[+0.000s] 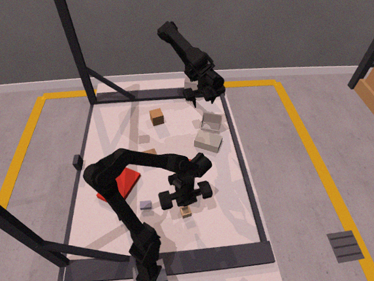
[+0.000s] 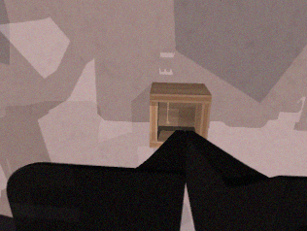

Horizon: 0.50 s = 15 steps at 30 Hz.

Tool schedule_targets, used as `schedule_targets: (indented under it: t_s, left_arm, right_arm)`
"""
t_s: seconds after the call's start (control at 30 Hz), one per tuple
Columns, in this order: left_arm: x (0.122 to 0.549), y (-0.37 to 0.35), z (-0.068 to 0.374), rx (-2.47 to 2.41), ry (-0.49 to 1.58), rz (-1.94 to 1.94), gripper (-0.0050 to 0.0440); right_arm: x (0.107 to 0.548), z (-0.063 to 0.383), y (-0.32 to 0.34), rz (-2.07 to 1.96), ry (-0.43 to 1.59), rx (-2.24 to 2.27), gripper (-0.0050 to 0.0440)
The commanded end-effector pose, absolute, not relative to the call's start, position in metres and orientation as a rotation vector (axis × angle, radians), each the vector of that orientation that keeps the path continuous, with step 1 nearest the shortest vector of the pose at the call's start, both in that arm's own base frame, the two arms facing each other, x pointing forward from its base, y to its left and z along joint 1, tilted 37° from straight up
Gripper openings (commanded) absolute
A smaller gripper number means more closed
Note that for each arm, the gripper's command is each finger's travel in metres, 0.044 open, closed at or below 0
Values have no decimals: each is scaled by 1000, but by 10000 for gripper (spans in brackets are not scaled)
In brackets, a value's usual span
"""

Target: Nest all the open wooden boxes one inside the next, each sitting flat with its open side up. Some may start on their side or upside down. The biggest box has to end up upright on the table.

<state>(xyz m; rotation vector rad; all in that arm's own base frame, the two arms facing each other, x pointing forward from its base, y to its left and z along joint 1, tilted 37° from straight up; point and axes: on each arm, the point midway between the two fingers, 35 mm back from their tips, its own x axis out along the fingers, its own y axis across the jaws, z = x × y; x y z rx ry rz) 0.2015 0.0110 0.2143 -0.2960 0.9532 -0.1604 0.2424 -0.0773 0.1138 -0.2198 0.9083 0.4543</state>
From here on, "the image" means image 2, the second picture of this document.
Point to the small wooden box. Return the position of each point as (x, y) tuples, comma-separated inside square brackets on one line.
[(178, 106)]

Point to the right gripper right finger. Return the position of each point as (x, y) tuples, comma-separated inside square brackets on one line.
[(227, 195)]

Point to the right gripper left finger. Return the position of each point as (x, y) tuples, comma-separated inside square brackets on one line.
[(46, 196)]

